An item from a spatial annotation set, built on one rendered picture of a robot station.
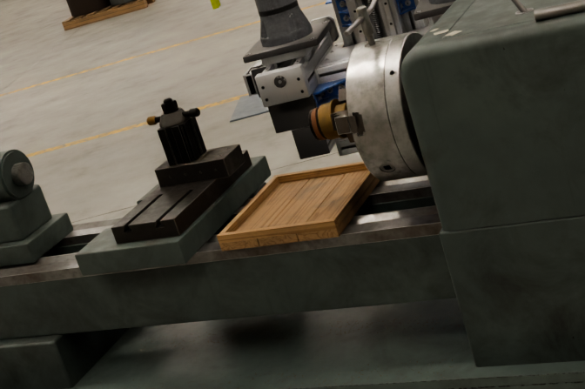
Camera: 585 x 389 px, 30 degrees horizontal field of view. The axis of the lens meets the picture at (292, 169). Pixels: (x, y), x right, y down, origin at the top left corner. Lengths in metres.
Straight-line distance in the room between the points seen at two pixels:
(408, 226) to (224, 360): 0.68
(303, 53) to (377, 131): 0.81
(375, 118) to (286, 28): 0.85
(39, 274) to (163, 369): 0.40
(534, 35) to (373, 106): 0.40
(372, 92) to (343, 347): 0.68
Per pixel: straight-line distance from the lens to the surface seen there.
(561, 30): 2.08
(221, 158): 2.69
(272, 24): 3.09
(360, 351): 2.62
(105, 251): 2.64
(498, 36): 2.11
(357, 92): 2.31
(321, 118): 2.46
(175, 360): 2.88
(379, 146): 2.31
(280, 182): 2.81
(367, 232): 2.39
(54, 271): 2.84
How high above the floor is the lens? 1.73
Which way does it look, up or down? 17 degrees down
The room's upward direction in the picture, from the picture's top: 18 degrees counter-clockwise
